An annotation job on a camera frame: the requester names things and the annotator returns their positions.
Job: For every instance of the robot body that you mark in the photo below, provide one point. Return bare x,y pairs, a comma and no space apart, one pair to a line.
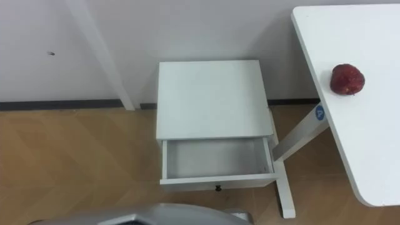
150,215

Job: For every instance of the white desk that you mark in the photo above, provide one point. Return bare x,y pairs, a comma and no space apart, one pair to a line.
359,125

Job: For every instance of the white bedside cabinet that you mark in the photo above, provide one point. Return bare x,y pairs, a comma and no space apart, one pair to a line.
212,100

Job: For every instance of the open white drawer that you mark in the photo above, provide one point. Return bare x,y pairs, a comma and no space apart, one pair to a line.
215,157

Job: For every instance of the red apple soft toy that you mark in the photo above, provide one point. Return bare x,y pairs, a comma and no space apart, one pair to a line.
347,79

